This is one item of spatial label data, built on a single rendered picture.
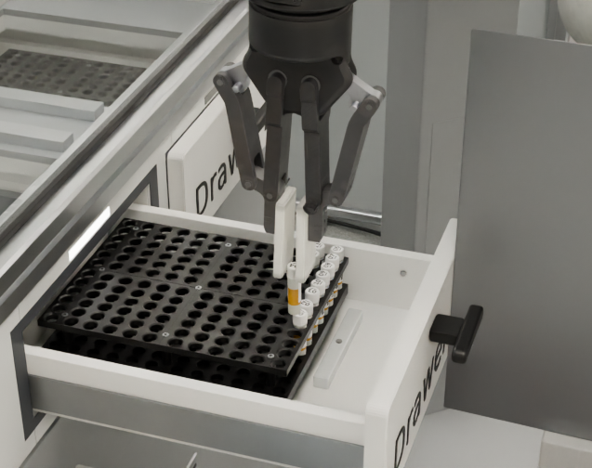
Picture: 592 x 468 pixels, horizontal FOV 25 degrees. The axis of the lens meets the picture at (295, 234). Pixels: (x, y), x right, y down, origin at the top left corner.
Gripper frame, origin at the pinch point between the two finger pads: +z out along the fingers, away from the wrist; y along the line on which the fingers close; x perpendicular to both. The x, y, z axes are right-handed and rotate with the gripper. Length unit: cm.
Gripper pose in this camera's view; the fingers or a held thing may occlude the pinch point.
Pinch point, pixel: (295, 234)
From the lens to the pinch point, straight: 107.4
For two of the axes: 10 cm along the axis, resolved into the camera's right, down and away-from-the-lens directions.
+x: 3.2, -5.0, 8.1
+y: 9.5, 1.9, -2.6
